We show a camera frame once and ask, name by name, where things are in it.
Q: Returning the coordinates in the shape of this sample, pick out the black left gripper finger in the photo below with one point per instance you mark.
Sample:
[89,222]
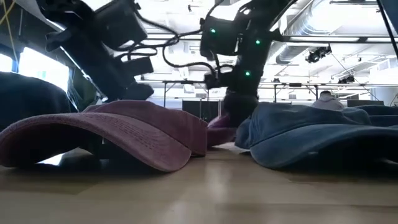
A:
[140,91]

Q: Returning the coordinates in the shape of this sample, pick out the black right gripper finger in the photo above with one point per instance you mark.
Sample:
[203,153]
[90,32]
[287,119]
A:
[241,109]

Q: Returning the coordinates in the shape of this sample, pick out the dark blue-grey baseball cap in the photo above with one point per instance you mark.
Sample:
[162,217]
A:
[28,99]

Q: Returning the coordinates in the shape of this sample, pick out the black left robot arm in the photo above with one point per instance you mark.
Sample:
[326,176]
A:
[118,25]

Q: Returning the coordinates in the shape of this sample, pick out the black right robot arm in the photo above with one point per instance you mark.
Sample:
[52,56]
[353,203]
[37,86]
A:
[248,46]

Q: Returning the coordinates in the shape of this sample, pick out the black panel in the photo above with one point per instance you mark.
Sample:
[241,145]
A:
[199,110]

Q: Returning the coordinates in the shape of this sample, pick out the large black ceiling spotlight cluster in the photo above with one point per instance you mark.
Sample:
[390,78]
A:
[317,54]

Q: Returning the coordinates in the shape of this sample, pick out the person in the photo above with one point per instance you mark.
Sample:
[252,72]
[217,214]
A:
[328,101]

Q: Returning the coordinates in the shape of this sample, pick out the overhead beam with light strips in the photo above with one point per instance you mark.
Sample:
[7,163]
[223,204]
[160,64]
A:
[326,39]

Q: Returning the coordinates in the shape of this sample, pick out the small black ceiling spotlight cluster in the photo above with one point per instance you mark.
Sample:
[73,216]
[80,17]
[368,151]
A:
[346,79]

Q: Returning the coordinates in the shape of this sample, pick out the wide black computer monitor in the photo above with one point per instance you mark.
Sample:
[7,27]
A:
[365,103]

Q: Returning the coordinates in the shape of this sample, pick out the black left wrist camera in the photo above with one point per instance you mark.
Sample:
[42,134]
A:
[138,66]

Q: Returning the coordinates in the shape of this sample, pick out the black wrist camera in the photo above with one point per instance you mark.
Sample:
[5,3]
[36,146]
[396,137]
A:
[212,81]
[138,66]

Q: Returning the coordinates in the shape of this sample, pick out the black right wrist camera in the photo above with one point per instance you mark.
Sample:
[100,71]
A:
[212,81]

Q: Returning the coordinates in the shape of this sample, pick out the large window with dark frame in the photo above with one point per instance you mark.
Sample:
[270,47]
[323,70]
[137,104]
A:
[43,68]

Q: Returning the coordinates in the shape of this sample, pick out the silver ventilation duct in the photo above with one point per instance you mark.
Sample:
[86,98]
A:
[298,28]

